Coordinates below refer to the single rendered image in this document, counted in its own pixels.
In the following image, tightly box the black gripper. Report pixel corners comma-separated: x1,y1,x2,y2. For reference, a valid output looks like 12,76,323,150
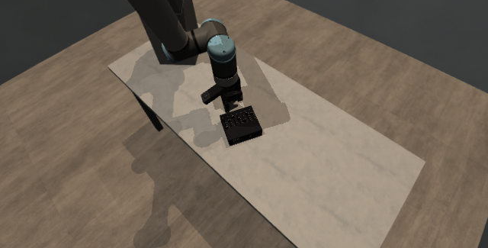
220,75,243,114

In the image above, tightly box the black lighting desk panel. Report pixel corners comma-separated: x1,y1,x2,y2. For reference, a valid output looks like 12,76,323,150
220,106,262,146

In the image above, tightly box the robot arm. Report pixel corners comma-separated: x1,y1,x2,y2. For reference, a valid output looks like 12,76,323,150
128,0,238,105

